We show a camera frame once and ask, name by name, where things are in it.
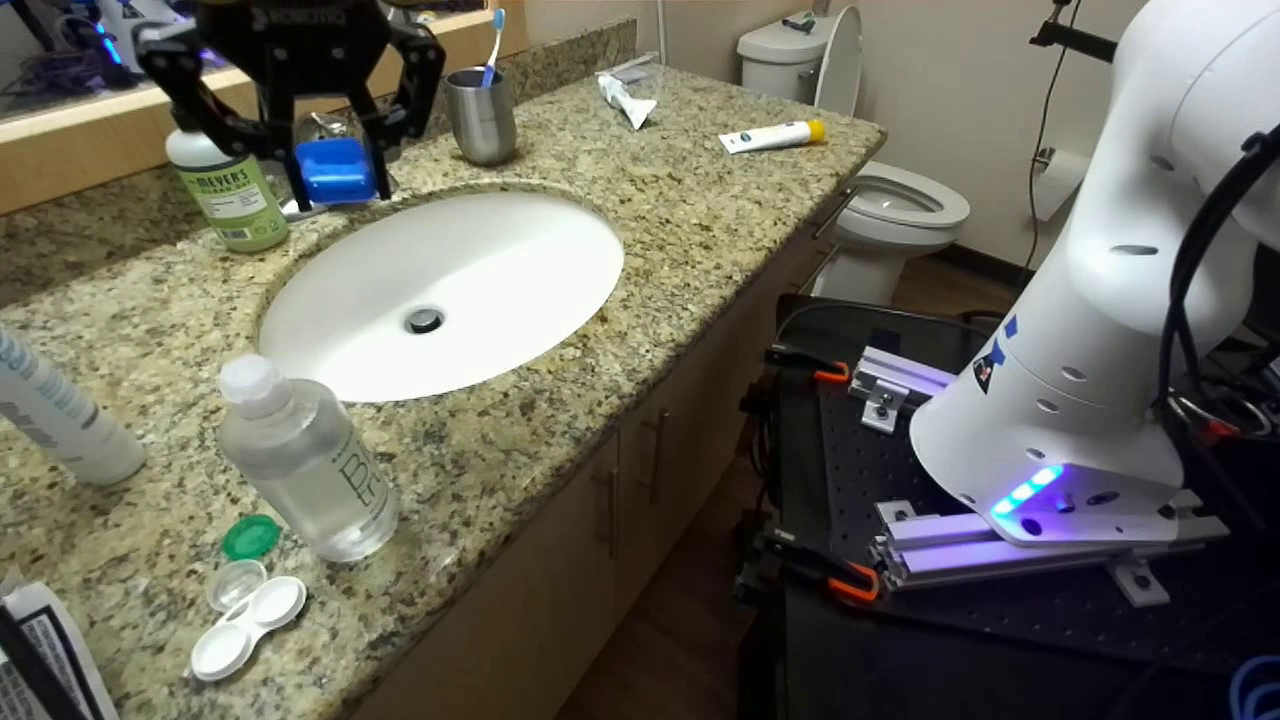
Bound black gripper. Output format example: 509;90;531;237
141;0;450;204

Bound blue floss case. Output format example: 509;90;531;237
297;137;376;204

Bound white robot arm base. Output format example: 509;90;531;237
907;0;1280;545

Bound white oval sink basin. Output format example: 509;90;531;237
256;189;624;403

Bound clear lens case cap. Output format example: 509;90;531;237
208;558;268;613

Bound white contact lens case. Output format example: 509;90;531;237
190;575;309;685

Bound green soap pump bottle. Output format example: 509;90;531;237
164;127;290;252

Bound steel toothbrush cup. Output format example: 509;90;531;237
444;66;516;166

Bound blue toothbrush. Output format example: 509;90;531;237
480;5;509;89

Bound white toothpaste tube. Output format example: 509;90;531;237
597;73;656;133

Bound clear solution bottle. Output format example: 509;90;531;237
217;357;400;562

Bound white bottle at left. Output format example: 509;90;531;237
0;333;145;482

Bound green contact lens cap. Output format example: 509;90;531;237
222;510;285;558

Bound white tube yellow cap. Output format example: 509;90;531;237
716;120;827;154

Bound white toilet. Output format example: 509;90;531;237
736;5;973;305

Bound black robot cart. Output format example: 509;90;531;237
733;291;1280;720

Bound wall mirror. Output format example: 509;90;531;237
3;0;484;107

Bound aluminium mounting rail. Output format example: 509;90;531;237
869;501;1228;608

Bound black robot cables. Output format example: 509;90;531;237
1151;122;1280;442

